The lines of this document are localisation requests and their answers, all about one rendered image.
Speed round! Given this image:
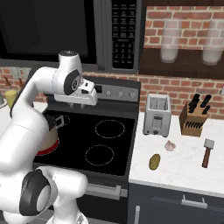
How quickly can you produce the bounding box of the grey wall outlet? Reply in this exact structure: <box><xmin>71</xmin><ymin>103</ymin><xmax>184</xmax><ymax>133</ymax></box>
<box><xmin>11</xmin><ymin>66</ymin><xmax>32</xmax><ymax>80</ymax></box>

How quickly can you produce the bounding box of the yellow cylinder container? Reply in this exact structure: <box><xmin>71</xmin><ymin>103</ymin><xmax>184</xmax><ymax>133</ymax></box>
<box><xmin>3</xmin><ymin>89</ymin><xmax>19</xmax><ymax>109</ymax></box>

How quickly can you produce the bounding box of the spatula with brown handle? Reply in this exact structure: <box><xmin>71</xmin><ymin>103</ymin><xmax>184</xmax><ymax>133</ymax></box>
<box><xmin>201</xmin><ymin>137</ymin><xmax>216</xmax><ymax>170</ymax></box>

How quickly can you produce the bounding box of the black stove with hob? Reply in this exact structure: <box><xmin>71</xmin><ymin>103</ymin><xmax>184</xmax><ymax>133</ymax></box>
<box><xmin>31</xmin><ymin>76</ymin><xmax>142</xmax><ymax>224</ymax></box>

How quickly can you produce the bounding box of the wooden knife block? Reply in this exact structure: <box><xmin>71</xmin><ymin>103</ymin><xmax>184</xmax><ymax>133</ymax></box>
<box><xmin>178</xmin><ymin>94</ymin><xmax>212</xmax><ymax>137</ymax></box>

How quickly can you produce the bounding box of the silver drawer handle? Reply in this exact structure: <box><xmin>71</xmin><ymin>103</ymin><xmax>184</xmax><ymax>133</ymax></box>
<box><xmin>180</xmin><ymin>194</ymin><xmax>209</xmax><ymax>210</ymax></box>

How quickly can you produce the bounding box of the black microwave oven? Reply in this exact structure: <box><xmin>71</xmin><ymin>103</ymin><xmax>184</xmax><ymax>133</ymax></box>
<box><xmin>0</xmin><ymin>0</ymin><xmax>144</xmax><ymax>74</ymax></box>

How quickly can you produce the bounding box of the pale pink garlic bulb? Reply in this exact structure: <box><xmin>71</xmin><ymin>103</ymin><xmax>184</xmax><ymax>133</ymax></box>
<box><xmin>164</xmin><ymin>140</ymin><xmax>177</xmax><ymax>152</ymax></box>

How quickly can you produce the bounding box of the clear glass jar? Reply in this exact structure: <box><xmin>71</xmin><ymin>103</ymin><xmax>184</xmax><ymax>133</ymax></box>
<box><xmin>201</xmin><ymin>19</ymin><xmax>224</xmax><ymax>67</ymax></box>
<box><xmin>159</xmin><ymin>18</ymin><xmax>184</xmax><ymax>64</ymax></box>

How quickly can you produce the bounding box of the brown potato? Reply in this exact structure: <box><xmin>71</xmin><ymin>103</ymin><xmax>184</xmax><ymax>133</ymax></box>
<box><xmin>148</xmin><ymin>153</ymin><xmax>162</xmax><ymax>172</ymax></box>

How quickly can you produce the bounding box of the silver cupboard door handle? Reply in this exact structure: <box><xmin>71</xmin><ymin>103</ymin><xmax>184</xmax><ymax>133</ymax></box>
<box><xmin>134</xmin><ymin>205</ymin><xmax>141</xmax><ymax>224</ymax></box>

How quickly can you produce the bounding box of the tan pot with dark rim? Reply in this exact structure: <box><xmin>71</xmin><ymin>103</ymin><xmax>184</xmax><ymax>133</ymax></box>
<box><xmin>37</xmin><ymin>114</ymin><xmax>72</xmax><ymax>153</ymax></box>

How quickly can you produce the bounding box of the silver oven door handle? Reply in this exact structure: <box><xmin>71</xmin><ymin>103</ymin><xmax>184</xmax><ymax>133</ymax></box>
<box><xmin>83</xmin><ymin>183</ymin><xmax>130</xmax><ymax>201</ymax></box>

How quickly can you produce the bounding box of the dark wooden wall shelf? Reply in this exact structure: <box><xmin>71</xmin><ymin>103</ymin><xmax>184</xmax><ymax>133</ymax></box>
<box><xmin>137</xmin><ymin>0</ymin><xmax>224</xmax><ymax>81</ymax></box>

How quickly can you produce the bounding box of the silver toaster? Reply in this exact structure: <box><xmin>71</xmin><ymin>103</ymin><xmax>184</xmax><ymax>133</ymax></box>
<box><xmin>142</xmin><ymin>93</ymin><xmax>172</xmax><ymax>138</ymax></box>

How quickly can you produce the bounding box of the dark grey cupboard door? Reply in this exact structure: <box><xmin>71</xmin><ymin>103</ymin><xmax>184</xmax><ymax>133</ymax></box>
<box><xmin>128</xmin><ymin>183</ymin><xmax>152</xmax><ymax>224</ymax></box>

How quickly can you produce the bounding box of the dark grey drawer front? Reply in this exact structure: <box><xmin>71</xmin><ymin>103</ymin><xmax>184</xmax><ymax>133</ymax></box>
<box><xmin>150</xmin><ymin>187</ymin><xmax>224</xmax><ymax>224</ymax></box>

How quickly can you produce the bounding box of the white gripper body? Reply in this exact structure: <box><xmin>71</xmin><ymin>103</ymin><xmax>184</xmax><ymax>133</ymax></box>
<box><xmin>52</xmin><ymin>87</ymin><xmax>99</xmax><ymax>107</ymax></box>

